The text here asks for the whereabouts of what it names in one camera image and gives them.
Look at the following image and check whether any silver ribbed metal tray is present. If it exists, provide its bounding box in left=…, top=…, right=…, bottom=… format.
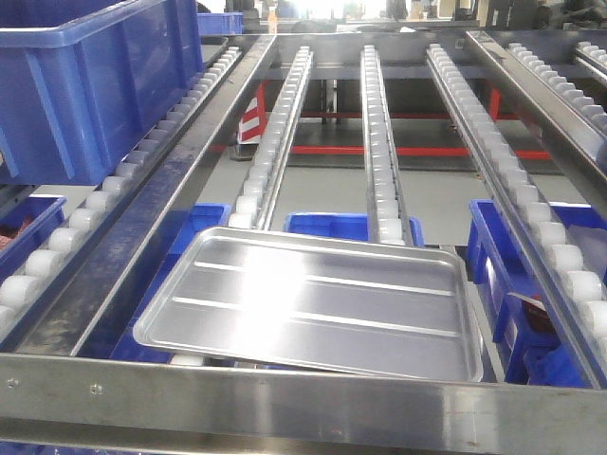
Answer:
left=133, top=227, right=483, bottom=382

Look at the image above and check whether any lower blue bin under tray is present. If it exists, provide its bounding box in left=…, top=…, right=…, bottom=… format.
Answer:
left=109, top=203, right=231, bottom=364

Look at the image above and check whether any lower middle blue bin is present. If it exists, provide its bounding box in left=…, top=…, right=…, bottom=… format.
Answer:
left=283, top=210, right=426, bottom=247

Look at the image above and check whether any white roller track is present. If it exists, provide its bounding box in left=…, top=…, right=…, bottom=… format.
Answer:
left=228, top=45, right=314, bottom=230
left=359, top=45, right=414, bottom=246
left=1, top=46, right=242, bottom=338
left=426, top=44, right=606, bottom=389

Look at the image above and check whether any red white striped barrier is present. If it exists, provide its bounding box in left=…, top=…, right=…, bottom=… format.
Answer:
left=237, top=82, right=267, bottom=145

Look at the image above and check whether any lower right blue bin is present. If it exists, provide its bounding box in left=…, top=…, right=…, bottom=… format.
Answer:
left=467, top=199, right=585, bottom=388

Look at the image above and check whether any large blue plastic bin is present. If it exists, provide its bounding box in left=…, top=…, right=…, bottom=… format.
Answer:
left=1, top=1, right=203, bottom=185

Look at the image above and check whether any lower left blue bin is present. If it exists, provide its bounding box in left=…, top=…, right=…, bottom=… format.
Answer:
left=1, top=194, right=66, bottom=282

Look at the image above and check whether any far left white roller track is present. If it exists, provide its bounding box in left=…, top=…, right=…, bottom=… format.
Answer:
left=1, top=46, right=242, bottom=338

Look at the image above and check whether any far right roller track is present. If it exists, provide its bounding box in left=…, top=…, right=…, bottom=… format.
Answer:
left=507, top=43, right=606, bottom=136

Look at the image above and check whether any steel front shelf rail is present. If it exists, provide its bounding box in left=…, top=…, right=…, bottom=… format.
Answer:
left=1, top=354, right=606, bottom=454

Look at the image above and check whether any right steel divider rail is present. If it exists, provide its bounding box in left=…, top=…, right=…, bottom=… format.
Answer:
left=466, top=30, right=606, bottom=178

